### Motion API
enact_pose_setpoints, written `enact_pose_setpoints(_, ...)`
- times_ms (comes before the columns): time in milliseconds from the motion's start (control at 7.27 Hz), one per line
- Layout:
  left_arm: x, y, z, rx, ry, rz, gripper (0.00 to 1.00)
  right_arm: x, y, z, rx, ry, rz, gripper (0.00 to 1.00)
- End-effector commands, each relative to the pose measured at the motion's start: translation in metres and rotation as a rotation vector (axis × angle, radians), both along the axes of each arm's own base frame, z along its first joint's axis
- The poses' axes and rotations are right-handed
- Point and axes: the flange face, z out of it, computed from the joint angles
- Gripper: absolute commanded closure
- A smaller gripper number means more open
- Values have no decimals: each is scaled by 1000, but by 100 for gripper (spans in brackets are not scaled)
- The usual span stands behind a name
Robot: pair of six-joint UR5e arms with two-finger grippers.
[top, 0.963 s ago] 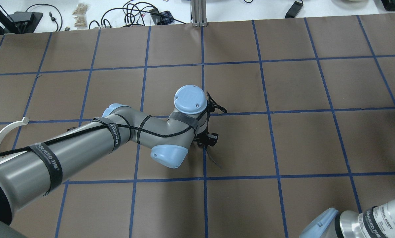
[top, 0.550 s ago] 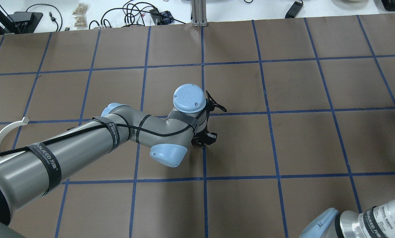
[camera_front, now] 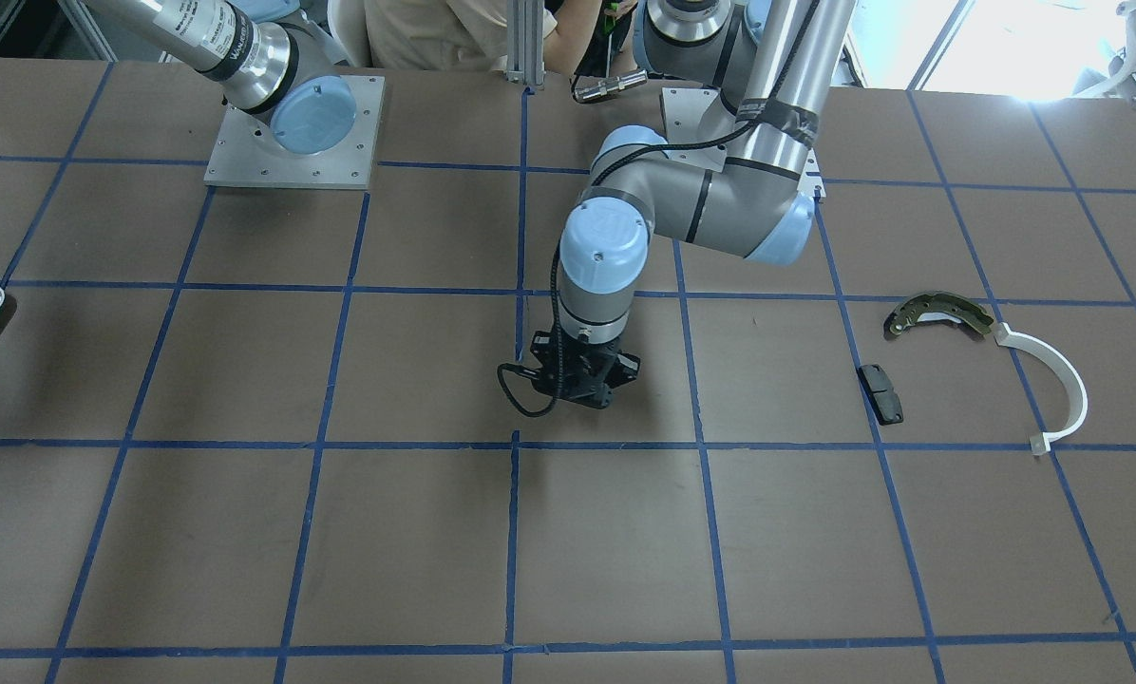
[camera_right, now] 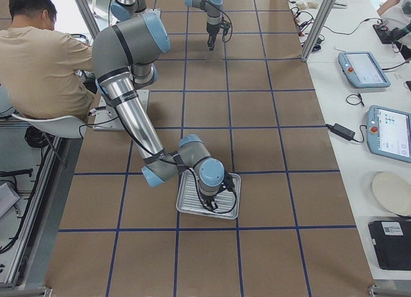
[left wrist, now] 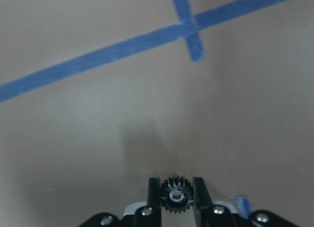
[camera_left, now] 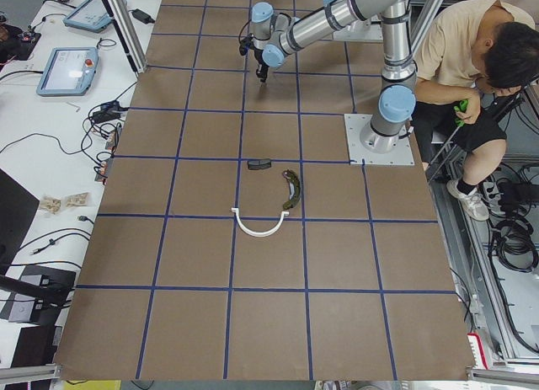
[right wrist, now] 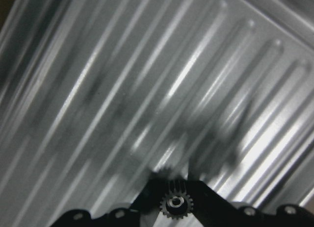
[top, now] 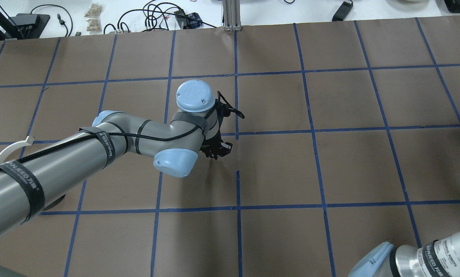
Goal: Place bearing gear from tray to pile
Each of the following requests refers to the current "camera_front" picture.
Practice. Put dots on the white curved plastic part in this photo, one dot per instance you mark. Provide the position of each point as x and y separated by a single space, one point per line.
1066 373

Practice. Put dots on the grey brake pad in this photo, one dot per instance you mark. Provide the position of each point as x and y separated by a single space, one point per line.
881 394

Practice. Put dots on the aluminium frame post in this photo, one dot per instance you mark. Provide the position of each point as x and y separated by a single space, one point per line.
523 62

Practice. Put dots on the olive brake shoe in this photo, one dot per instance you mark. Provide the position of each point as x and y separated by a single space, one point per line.
931 307

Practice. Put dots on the seated person beige shirt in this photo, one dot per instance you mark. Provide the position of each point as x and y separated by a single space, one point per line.
471 36

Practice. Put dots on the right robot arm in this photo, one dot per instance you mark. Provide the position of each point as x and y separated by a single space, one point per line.
270 58

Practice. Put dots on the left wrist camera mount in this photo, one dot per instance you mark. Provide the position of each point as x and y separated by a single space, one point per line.
549 379

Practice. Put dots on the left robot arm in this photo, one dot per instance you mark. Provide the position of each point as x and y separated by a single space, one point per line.
729 178

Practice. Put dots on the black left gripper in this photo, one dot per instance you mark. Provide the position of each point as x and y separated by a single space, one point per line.
627 366

